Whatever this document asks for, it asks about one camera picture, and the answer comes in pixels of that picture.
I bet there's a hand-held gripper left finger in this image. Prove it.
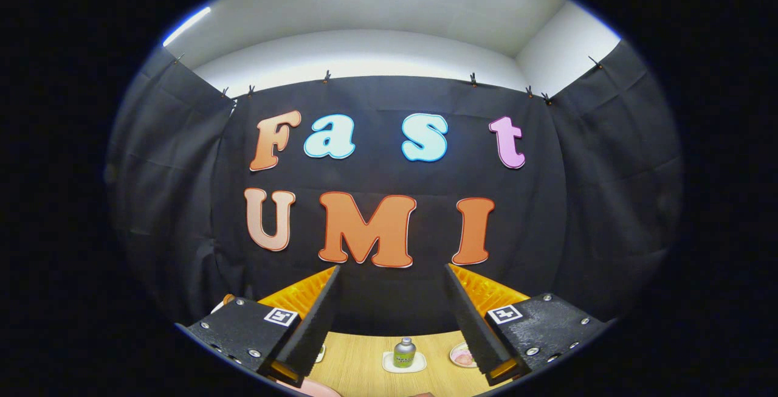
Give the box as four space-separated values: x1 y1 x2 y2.
176 266 341 387

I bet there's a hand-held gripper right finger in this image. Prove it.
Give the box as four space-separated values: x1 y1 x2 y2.
444 263 610 387

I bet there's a white oval plate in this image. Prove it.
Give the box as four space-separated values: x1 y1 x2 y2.
449 342 478 368

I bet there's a pink round plate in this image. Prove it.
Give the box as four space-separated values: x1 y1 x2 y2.
277 376 342 397

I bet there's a green soda bottle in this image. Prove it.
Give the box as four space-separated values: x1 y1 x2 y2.
393 337 417 368

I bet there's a white square coaster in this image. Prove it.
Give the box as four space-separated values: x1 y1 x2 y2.
382 351 427 374

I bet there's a row of black cloth clips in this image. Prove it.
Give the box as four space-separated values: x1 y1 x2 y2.
172 50 604 106

